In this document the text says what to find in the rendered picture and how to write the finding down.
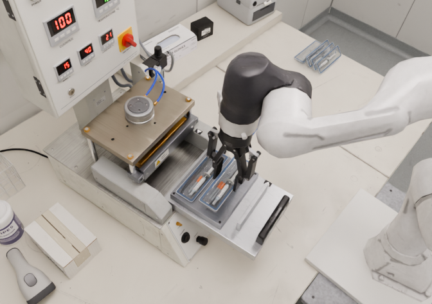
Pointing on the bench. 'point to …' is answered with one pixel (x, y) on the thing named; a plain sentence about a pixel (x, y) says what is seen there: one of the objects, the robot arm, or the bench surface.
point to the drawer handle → (272, 220)
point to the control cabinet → (69, 42)
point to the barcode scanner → (29, 278)
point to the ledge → (212, 44)
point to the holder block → (225, 211)
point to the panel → (177, 229)
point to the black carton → (202, 27)
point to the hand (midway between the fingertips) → (227, 175)
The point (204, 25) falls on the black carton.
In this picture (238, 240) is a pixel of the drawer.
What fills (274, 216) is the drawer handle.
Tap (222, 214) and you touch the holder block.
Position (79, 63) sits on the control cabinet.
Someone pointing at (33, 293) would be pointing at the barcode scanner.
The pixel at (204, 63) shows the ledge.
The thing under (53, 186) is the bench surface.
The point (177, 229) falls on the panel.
